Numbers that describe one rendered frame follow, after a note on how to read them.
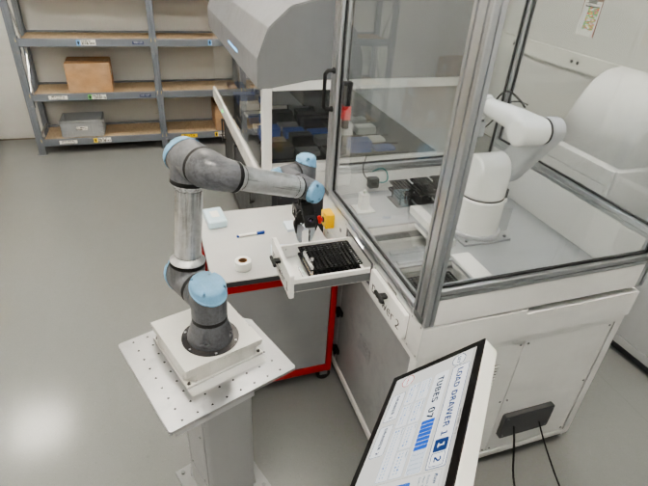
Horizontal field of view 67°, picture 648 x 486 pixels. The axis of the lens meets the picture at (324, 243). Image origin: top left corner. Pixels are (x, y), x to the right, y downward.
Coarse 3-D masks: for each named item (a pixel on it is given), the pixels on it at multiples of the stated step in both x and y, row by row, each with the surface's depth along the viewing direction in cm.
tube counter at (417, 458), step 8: (432, 408) 110; (424, 416) 110; (432, 416) 108; (424, 424) 107; (432, 424) 105; (424, 432) 105; (416, 440) 105; (424, 440) 103; (416, 448) 103; (424, 448) 100; (416, 456) 100; (424, 456) 98; (408, 464) 100; (416, 464) 98; (408, 472) 98; (416, 472) 96
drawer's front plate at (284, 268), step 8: (272, 240) 204; (272, 248) 206; (280, 248) 197; (280, 256) 193; (280, 264) 195; (288, 264) 188; (288, 272) 183; (288, 280) 184; (288, 288) 186; (288, 296) 187
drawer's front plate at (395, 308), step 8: (376, 272) 187; (376, 280) 185; (384, 280) 183; (376, 288) 186; (384, 288) 180; (392, 296) 175; (392, 304) 174; (400, 304) 171; (384, 312) 182; (392, 312) 175; (400, 312) 169; (392, 320) 176; (400, 320) 170; (408, 320) 168; (400, 328) 170; (400, 336) 171
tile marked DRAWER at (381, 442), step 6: (390, 426) 118; (384, 432) 117; (390, 432) 115; (378, 438) 117; (384, 438) 115; (378, 444) 115; (384, 444) 113; (372, 450) 114; (378, 450) 113; (384, 450) 111; (372, 456) 112; (378, 456) 111
